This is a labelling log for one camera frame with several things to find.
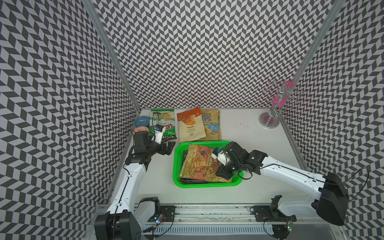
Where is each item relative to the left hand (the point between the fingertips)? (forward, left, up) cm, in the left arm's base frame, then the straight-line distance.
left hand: (166, 141), depth 81 cm
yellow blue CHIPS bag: (+22, -27, -13) cm, 37 cm away
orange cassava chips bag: (+21, -12, -13) cm, 27 cm away
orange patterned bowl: (+17, +22, -12) cm, 31 cm away
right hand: (-17, -28, -6) cm, 34 cm away
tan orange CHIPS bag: (-9, -18, -12) cm, 23 cm away
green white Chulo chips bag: (+30, +7, -14) cm, 34 cm away
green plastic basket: (-8, -6, -7) cm, 12 cm away
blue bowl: (+25, +23, -12) cm, 36 cm away
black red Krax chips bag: (-17, -10, -13) cm, 24 cm away
